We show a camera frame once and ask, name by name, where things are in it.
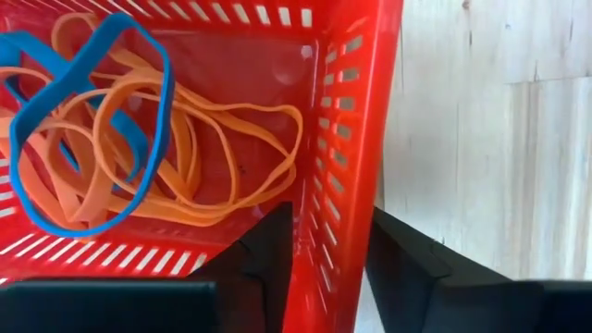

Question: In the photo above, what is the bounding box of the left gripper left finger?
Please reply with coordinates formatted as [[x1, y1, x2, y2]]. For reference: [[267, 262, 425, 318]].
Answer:
[[0, 201, 294, 333]]

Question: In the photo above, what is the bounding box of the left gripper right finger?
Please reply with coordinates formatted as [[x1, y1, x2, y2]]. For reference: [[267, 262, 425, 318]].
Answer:
[[366, 206, 592, 333]]

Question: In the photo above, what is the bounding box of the orange rubber band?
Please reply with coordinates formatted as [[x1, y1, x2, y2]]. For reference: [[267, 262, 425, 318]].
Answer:
[[0, 115, 121, 232], [152, 99, 242, 212], [49, 12, 154, 75], [0, 66, 117, 140], [92, 76, 305, 228]]

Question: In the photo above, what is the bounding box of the blue rubber band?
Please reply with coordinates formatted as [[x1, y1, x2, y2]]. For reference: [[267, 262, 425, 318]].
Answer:
[[0, 11, 177, 239]]

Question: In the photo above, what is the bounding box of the red plastic basket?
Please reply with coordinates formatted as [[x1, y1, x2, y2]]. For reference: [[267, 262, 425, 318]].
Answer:
[[0, 0, 405, 333]]

